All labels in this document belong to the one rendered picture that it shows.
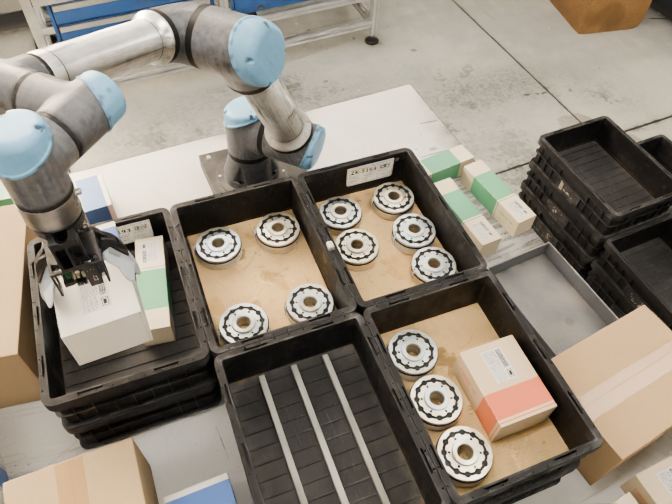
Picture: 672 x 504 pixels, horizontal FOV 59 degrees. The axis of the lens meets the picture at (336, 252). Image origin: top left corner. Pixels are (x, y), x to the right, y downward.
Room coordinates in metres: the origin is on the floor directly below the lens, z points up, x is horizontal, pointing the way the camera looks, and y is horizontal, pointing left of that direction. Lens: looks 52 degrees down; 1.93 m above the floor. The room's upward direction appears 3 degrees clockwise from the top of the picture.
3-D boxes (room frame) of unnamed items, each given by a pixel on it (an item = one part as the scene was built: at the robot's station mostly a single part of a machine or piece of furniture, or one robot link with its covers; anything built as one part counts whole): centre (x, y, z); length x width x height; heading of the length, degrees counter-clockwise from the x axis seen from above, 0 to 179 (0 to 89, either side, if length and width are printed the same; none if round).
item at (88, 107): (0.62, 0.36, 1.41); 0.11 x 0.11 x 0.08; 68
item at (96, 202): (1.00, 0.69, 0.74); 0.20 x 0.12 x 0.09; 119
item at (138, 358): (0.63, 0.44, 0.87); 0.40 x 0.30 x 0.11; 24
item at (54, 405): (0.63, 0.44, 0.92); 0.40 x 0.30 x 0.02; 24
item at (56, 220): (0.52, 0.38, 1.33); 0.08 x 0.08 x 0.05
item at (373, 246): (0.85, -0.05, 0.86); 0.10 x 0.10 x 0.01
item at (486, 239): (1.07, -0.34, 0.73); 0.24 x 0.06 x 0.06; 30
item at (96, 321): (0.54, 0.40, 1.09); 0.20 x 0.12 x 0.09; 27
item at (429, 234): (0.90, -0.18, 0.86); 0.10 x 0.10 x 0.01
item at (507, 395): (0.51, -0.34, 0.87); 0.16 x 0.12 x 0.07; 24
